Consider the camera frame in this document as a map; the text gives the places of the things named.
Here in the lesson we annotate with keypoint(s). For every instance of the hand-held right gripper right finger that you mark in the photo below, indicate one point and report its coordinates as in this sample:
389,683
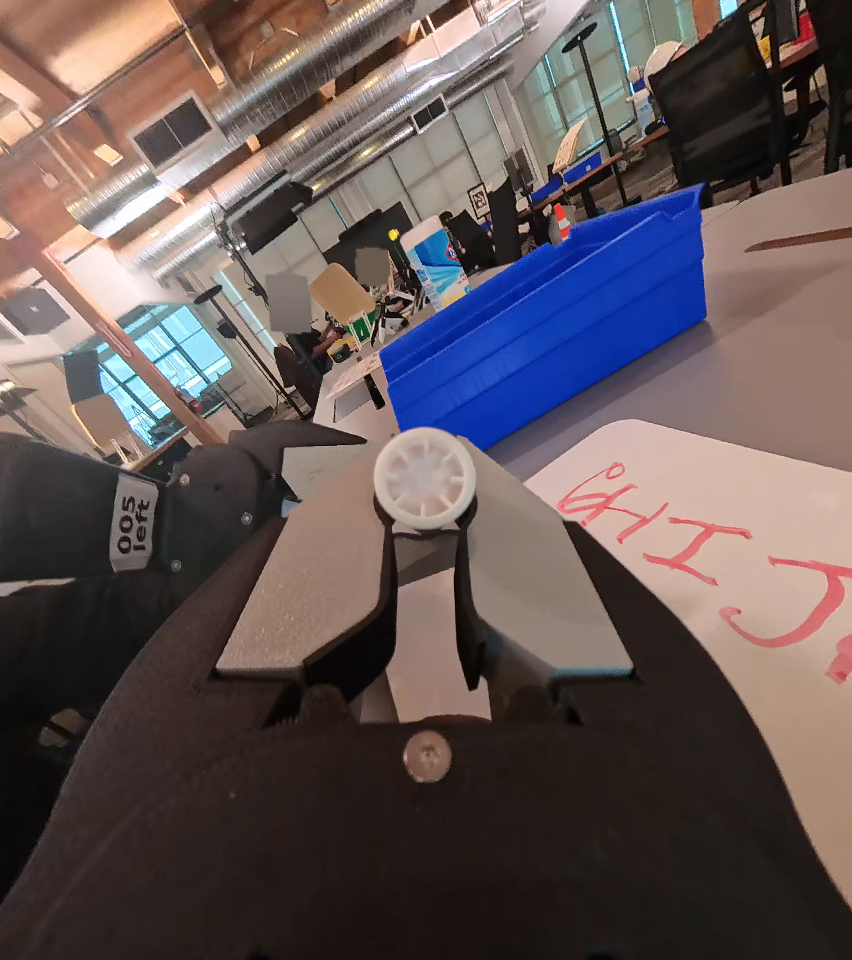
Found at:
538,600

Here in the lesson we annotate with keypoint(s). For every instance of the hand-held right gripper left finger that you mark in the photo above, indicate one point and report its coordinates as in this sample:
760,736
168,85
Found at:
306,600

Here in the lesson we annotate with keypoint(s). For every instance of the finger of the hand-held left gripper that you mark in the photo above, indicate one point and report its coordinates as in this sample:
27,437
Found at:
321,469

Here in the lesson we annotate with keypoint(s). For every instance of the red and white marker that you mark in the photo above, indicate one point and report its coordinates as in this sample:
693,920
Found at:
424,476

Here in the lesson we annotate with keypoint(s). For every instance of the white whiteboard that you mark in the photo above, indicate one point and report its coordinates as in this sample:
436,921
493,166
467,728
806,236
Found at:
658,461

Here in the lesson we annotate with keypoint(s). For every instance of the person's left forearm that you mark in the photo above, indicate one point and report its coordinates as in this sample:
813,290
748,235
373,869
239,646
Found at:
58,637

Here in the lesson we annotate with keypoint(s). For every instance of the wooden display board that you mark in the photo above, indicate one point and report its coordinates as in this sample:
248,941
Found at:
339,292

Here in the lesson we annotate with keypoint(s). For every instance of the wipes canister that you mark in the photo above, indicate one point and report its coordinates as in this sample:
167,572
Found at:
433,262

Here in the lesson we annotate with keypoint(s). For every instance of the black studio light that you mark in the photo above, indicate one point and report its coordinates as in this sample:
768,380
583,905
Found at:
268,214

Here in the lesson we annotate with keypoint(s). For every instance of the blue plastic bin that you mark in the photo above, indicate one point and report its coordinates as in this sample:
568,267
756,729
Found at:
546,337

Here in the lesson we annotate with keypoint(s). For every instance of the orange traffic cone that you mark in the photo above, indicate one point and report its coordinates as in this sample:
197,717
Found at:
561,225

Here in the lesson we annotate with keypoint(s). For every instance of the black floor lamp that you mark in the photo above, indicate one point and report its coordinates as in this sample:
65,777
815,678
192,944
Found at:
579,36

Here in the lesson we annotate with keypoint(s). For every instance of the black office chair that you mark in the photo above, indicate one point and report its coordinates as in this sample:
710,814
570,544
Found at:
718,97

